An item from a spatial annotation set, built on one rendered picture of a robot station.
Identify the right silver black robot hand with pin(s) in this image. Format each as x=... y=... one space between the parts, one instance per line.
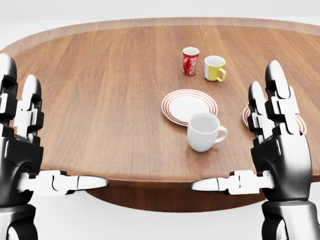
x=287 y=160

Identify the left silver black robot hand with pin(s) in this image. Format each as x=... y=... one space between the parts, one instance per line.
x=17 y=155

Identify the right silver black robot arm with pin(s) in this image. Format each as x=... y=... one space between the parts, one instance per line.
x=290 y=221

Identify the left silver black robot arm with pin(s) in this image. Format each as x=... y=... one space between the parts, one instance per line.
x=18 y=222

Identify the white plate with red rings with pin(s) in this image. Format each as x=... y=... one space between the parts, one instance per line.
x=246 y=113
x=186 y=105

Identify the plain white mug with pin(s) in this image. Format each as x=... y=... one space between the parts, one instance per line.
x=203 y=132

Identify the yellow and white mug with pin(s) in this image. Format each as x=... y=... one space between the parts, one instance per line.
x=213 y=68

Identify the red patterned mug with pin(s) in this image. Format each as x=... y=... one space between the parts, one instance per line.
x=190 y=61

